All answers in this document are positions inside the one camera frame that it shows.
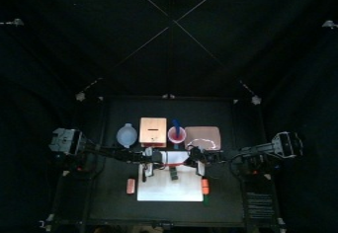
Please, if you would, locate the white cutting board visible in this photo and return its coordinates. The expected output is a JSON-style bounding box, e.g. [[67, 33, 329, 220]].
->
[[137, 150, 205, 202]]

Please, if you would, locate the brown wooden plate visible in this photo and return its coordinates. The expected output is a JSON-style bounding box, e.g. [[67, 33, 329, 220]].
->
[[183, 125, 222, 152]]

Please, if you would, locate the diagonal brace wire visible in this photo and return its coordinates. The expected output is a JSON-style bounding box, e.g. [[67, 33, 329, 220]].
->
[[122, 0, 260, 102], [78, 0, 236, 98]]

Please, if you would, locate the printed label sticker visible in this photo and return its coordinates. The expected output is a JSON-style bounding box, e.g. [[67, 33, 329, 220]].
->
[[245, 192, 276, 221]]

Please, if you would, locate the orange toy carrot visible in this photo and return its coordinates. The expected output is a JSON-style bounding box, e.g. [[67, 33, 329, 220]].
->
[[201, 177, 212, 206]]

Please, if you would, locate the wooden box red front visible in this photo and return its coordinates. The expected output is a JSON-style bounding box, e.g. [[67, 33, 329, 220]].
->
[[139, 116, 170, 148]]

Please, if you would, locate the orange toy salmon piece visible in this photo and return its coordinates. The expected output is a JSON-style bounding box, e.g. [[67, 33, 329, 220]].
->
[[126, 178, 137, 195]]

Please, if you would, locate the grey frame clamp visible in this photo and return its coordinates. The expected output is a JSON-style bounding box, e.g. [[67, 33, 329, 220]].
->
[[0, 18, 26, 28], [321, 19, 338, 30]]

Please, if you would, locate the red plastic cup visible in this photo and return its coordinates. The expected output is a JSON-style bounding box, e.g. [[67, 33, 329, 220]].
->
[[167, 125, 187, 144]]

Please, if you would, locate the grey bowl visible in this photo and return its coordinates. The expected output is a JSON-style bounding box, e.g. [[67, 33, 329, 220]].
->
[[115, 122, 139, 149]]

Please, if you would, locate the blue spoon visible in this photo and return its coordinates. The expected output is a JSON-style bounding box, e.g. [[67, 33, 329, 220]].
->
[[171, 118, 182, 139]]

